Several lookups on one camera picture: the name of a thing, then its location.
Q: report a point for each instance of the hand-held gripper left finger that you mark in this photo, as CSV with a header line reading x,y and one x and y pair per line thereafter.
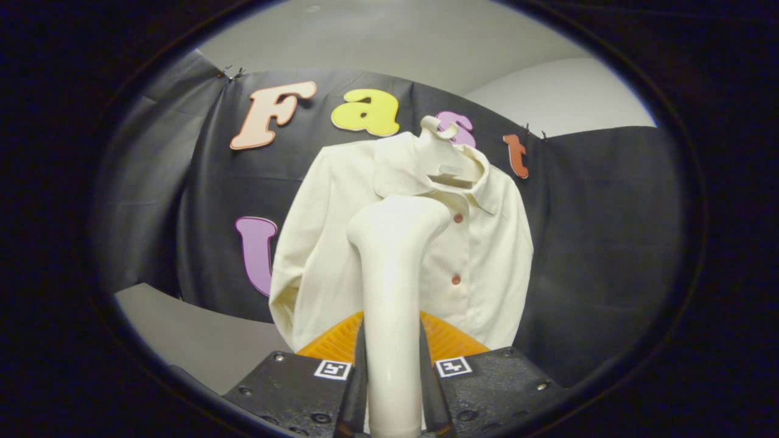
x,y
292,389

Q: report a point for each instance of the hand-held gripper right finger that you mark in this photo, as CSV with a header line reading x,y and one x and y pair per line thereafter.
x,y
499,389

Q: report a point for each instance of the white garment steamer wand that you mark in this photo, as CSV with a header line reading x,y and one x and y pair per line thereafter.
x,y
392,304

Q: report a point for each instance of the cream button shirt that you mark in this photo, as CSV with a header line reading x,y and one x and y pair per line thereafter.
x,y
328,243

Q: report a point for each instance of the grey drawer cabinet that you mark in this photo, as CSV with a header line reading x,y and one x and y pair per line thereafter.
x,y
201,340

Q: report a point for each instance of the black backdrop cloth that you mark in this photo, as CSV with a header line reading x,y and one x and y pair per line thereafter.
x,y
608,243

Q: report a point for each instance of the white plastic hanger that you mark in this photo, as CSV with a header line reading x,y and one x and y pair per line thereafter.
x,y
447,164

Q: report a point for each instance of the black cloth clip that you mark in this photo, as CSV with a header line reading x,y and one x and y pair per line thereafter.
x,y
232,73
535,134

